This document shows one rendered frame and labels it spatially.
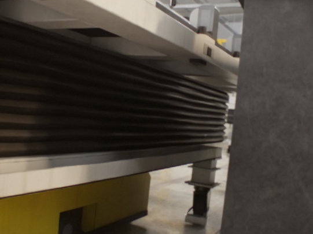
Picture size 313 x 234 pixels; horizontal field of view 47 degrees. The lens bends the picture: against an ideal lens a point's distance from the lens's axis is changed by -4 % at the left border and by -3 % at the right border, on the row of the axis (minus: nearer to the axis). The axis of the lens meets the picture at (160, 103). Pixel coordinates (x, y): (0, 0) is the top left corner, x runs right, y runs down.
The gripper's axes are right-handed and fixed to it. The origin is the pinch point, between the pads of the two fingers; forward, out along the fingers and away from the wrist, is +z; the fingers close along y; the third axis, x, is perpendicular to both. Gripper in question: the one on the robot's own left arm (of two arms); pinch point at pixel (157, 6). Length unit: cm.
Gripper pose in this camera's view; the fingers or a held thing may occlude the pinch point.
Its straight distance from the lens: 112.0
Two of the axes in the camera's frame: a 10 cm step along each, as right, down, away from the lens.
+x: 3.7, 0.6, 9.3
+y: 9.2, 0.9, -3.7
